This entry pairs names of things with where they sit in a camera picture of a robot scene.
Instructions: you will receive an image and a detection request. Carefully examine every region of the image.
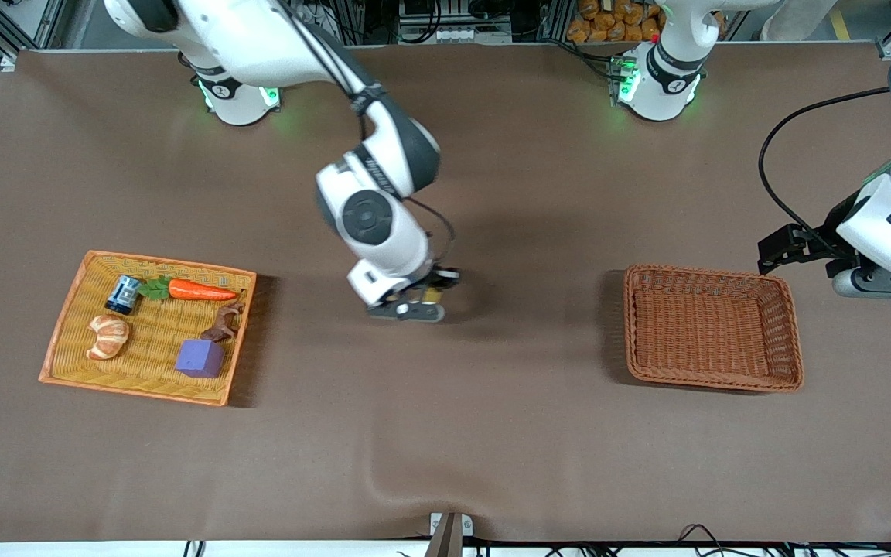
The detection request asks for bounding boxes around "purple foam cube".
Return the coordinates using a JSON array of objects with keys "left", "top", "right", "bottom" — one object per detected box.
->
[{"left": 176, "top": 339, "right": 225, "bottom": 379}]

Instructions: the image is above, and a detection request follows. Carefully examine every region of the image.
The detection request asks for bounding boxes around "metal camera bracket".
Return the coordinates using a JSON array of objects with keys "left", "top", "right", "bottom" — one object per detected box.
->
[{"left": 424, "top": 511, "right": 474, "bottom": 557}]

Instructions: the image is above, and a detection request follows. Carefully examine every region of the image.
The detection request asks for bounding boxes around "brown wicker basket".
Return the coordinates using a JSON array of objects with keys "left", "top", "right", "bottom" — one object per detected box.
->
[{"left": 622, "top": 264, "right": 805, "bottom": 393}]

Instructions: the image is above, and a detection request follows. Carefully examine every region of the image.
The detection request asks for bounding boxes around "bag of orange buns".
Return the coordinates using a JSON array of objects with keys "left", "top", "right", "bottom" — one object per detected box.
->
[{"left": 566, "top": 0, "right": 664, "bottom": 44}]

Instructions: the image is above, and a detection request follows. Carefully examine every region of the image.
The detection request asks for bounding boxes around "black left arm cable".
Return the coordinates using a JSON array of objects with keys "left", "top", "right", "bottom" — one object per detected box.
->
[{"left": 758, "top": 87, "right": 891, "bottom": 252}]

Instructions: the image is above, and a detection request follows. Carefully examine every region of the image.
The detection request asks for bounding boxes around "toy croissant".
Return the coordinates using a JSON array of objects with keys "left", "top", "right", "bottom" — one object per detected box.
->
[{"left": 87, "top": 314, "right": 131, "bottom": 361}]

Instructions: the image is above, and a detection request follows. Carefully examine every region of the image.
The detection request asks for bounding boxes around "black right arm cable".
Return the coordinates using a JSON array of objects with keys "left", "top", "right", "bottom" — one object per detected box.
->
[{"left": 275, "top": 0, "right": 459, "bottom": 272}]

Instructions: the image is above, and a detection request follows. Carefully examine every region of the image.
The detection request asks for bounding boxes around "brown toy figure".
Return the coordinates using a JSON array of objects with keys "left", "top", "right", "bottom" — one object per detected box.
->
[{"left": 200, "top": 289, "right": 249, "bottom": 343}]

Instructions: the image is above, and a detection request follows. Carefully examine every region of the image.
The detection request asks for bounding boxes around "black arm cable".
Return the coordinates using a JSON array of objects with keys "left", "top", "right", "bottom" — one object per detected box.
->
[
  {"left": 275, "top": 0, "right": 459, "bottom": 272},
  {"left": 758, "top": 87, "right": 891, "bottom": 252}
]

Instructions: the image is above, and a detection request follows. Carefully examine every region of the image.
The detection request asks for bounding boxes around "small blue can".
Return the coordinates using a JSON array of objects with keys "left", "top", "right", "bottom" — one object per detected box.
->
[{"left": 105, "top": 275, "right": 142, "bottom": 316}]

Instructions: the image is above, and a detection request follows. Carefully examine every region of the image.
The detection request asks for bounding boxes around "orange woven tray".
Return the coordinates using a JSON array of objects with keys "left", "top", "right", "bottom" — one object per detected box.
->
[{"left": 38, "top": 249, "right": 258, "bottom": 407}]

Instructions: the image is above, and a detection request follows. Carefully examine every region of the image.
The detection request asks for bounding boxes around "orange toy carrot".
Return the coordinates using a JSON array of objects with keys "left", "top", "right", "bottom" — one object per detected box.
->
[{"left": 139, "top": 276, "right": 240, "bottom": 302}]

